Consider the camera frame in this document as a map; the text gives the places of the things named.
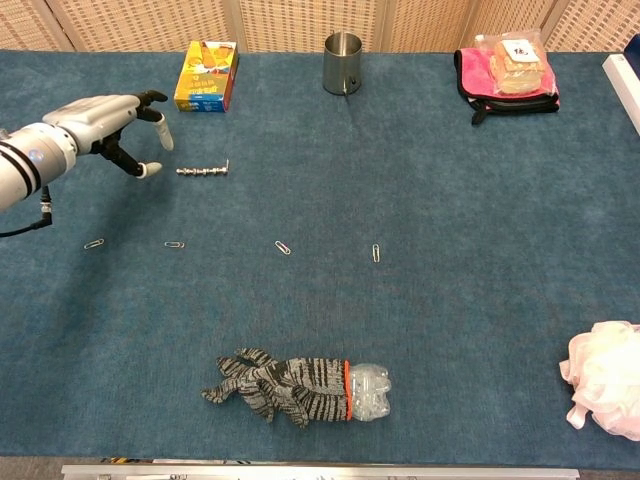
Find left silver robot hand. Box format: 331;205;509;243
42;89;175;179

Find metal drill bit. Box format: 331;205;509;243
175;166;230;178

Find wicker folding screen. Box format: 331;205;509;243
0;0;640;54

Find yellow cardboard box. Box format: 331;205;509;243
173;40;239;114

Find blue carpet table cover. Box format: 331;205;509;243
0;48;640;460

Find stainless steel cup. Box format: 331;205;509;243
322;31;363;96

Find grey black striped glove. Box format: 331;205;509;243
200;347;354;429

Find pink cloth with black trim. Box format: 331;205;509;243
453;47;561;126

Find clear plastic bottle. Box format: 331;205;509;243
348;362;393;424

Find clear bag of snacks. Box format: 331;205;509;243
474;28;558;97

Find white flat box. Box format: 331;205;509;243
601;53;640;137

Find pink mesh bath pouf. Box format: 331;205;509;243
558;321;640;442

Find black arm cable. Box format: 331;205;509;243
0;185;55;239

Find aluminium rail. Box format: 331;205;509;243
60;463;581;480

